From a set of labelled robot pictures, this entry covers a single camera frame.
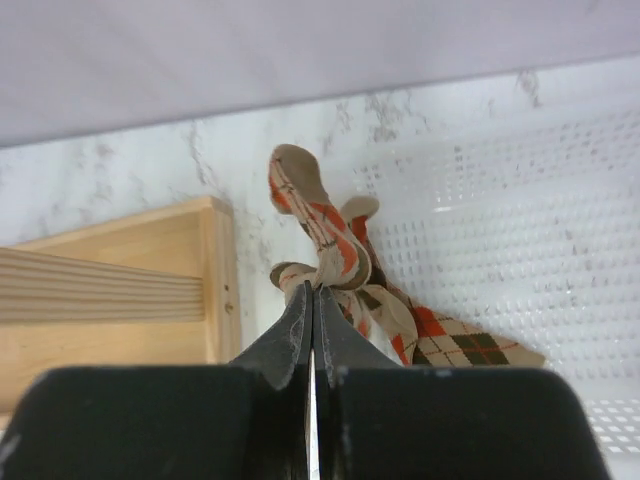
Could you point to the wooden hanger stand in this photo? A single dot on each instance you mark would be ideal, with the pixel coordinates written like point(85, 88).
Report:
point(159, 287)

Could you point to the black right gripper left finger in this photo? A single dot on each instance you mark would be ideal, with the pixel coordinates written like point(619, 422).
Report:
point(245, 419)

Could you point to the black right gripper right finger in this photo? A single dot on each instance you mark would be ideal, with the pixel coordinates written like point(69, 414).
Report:
point(379, 420)

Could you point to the argyle sock beige orange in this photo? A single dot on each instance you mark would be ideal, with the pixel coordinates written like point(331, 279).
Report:
point(344, 265)

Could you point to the white perforated plastic basket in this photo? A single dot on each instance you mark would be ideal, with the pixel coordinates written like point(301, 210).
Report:
point(530, 228)

